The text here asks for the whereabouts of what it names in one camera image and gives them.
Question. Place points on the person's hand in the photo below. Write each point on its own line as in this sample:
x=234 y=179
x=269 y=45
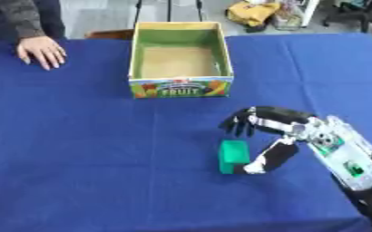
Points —
x=40 y=51

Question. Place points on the green rectangular block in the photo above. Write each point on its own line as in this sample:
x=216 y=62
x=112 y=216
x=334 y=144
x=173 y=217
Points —
x=233 y=152

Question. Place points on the clear plastic bag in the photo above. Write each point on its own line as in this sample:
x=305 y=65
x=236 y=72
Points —
x=288 y=15

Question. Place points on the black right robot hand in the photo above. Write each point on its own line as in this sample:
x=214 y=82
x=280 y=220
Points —
x=279 y=116

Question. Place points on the yellow bag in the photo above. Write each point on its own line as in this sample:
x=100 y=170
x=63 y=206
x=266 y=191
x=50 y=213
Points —
x=253 y=12

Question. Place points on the black tripod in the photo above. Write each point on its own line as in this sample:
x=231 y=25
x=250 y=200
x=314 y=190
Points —
x=168 y=10

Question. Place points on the black office chair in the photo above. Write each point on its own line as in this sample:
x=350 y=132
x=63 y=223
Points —
x=356 y=13

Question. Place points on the cardboard box with green inside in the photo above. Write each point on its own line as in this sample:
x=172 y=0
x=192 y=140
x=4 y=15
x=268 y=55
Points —
x=179 y=60

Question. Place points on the person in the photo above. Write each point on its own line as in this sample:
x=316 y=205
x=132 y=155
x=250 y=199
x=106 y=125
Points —
x=22 y=18

